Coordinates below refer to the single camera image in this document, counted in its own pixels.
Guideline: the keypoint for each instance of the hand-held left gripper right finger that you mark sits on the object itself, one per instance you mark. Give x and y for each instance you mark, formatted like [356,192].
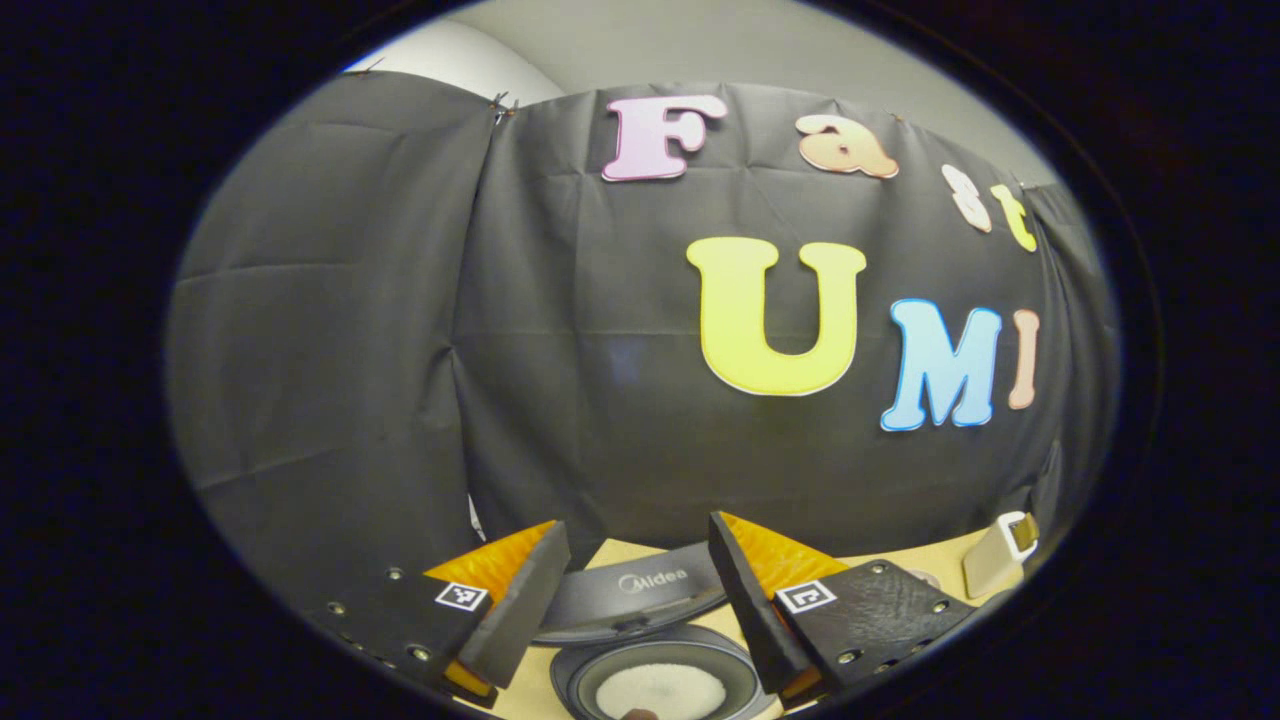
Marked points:
[750,605]

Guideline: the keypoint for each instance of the small black cloth clip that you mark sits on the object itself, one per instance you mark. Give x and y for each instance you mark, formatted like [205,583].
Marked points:
[503,107]

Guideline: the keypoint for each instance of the brown bread slice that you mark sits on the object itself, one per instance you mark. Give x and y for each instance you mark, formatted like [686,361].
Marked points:
[1024,532]

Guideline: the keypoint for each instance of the white toaster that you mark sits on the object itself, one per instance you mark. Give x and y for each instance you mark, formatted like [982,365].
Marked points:
[990,570]

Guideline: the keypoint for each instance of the white round plate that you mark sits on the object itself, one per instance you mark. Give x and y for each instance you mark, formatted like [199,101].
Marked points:
[922,578]

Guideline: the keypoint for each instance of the white rice heap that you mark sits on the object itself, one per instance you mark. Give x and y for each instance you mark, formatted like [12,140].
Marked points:
[660,692]

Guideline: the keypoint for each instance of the black backdrop cloth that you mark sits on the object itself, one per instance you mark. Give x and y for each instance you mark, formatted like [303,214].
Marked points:
[400,350]

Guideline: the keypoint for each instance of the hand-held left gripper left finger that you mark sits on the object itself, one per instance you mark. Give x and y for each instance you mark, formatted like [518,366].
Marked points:
[520,610]

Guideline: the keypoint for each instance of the dark grey rice cooker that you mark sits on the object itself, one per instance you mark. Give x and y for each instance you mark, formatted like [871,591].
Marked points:
[650,590]

